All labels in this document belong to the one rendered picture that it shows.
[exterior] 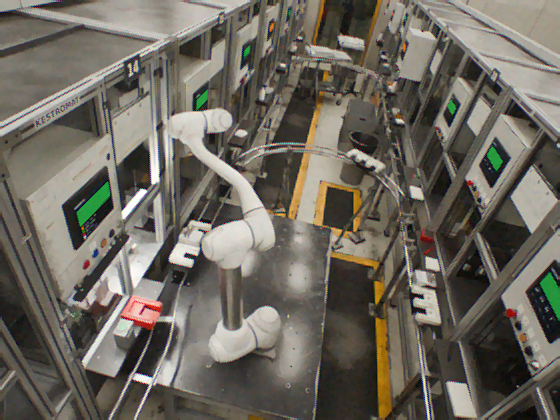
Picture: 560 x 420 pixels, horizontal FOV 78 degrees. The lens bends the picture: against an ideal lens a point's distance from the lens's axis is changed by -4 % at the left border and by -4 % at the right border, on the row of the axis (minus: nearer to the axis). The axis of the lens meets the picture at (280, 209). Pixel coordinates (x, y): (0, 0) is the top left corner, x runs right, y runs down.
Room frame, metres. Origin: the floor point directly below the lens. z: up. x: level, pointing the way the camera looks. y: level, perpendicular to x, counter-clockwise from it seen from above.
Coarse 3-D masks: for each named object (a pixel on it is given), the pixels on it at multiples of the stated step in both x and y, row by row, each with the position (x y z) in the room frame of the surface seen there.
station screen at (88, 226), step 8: (104, 184) 0.98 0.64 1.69; (96, 192) 0.93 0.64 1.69; (88, 200) 0.88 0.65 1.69; (112, 200) 1.01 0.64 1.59; (80, 208) 0.83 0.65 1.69; (104, 208) 0.95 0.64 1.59; (112, 208) 1.00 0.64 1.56; (96, 216) 0.90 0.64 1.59; (104, 216) 0.95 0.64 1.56; (88, 224) 0.85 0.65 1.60; (96, 224) 0.89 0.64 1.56; (80, 232) 0.81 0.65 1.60; (88, 232) 0.84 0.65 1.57
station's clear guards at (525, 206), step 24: (528, 120) 1.87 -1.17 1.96; (552, 144) 1.58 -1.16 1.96; (528, 168) 1.62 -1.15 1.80; (552, 168) 1.48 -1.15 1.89; (528, 192) 1.51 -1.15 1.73; (552, 192) 1.38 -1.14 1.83; (456, 216) 2.00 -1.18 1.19; (480, 216) 2.14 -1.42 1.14; (504, 216) 1.57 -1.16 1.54; (528, 216) 1.41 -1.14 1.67; (456, 240) 1.84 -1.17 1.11; (504, 240) 1.45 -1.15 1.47; (504, 264) 1.34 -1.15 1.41
